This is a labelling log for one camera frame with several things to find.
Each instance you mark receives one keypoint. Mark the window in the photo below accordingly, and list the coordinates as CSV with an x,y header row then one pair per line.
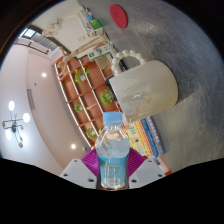
x,y
29,32

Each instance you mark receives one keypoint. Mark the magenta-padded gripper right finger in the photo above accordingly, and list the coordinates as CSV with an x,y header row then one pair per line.
x,y
146,171

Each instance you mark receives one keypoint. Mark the stack of colourful books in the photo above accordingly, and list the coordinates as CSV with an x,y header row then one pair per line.
x,y
143,140

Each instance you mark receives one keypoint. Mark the grey curtain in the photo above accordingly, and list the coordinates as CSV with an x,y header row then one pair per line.
x,y
40,43

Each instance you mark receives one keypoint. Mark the wooden shelf unit with books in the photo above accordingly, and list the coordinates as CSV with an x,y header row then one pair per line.
x,y
88,100

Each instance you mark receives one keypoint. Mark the clear blue-labelled water bottle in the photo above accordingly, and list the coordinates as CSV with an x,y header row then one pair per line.
x,y
112,158

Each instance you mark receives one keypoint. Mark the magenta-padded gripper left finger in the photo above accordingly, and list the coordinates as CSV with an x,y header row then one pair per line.
x,y
76,171

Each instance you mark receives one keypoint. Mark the ceiling chandelier lamp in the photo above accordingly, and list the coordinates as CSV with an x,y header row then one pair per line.
x,y
15,125

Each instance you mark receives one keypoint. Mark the flat round red coaster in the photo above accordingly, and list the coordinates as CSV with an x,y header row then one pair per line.
x,y
118,16

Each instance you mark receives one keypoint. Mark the tan chair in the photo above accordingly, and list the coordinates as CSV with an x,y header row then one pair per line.
x,y
104,63

